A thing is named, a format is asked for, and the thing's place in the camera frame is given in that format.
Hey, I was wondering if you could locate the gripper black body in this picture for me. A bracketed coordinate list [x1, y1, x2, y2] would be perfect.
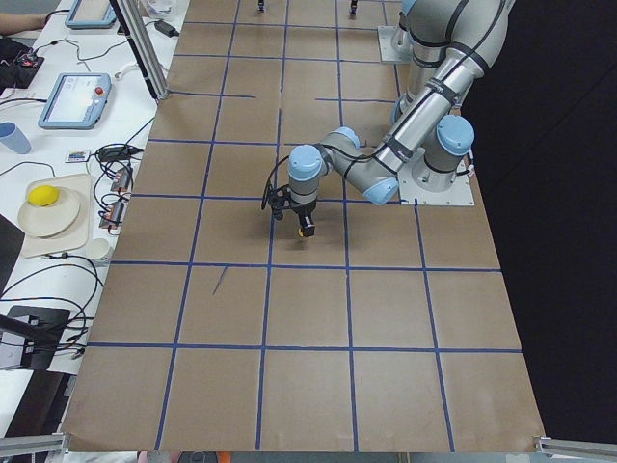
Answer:
[291, 202, 316, 217]

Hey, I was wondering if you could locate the yellow push button switch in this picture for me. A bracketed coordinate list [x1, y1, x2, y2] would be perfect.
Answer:
[298, 227, 314, 237]

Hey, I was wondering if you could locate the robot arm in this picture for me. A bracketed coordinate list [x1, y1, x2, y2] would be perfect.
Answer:
[391, 0, 416, 54]
[263, 1, 513, 237]

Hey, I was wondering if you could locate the person forearm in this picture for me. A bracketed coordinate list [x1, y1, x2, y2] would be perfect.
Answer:
[0, 13, 47, 36]

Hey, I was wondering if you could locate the black device on stand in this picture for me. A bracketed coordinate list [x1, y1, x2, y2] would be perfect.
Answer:
[1, 305, 70, 370]

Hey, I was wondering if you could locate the white paper cup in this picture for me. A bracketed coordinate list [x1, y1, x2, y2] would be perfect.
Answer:
[85, 238, 114, 265]

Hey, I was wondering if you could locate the beige tray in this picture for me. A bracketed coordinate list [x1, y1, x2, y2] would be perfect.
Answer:
[17, 174, 93, 258]

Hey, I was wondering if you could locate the black power adapter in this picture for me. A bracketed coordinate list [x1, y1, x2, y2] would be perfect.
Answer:
[154, 19, 179, 38]

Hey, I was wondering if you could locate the small colourful card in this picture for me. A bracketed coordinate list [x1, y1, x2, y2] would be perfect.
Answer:
[65, 150, 92, 163]

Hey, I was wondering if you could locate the near teach pendant tablet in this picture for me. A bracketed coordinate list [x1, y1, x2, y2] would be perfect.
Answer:
[38, 73, 112, 130]

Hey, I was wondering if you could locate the teach pendant tablet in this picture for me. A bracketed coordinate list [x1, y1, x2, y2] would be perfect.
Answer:
[65, 0, 116, 30]
[38, 73, 112, 130]

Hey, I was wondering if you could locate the beige round plate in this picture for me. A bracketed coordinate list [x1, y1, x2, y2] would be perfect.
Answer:
[17, 188, 80, 237]

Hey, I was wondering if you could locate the yellow lemon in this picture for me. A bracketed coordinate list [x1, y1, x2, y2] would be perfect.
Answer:
[27, 184, 60, 207]

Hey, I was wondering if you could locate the far teach pendant tablet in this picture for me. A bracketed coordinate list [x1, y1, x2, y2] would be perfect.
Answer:
[65, 0, 116, 30]

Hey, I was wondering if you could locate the blue plastic cup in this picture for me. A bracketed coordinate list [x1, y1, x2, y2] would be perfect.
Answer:
[0, 122, 32, 154]

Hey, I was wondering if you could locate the aluminium frame post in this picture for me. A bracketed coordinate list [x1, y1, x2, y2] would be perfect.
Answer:
[109, 0, 169, 101]

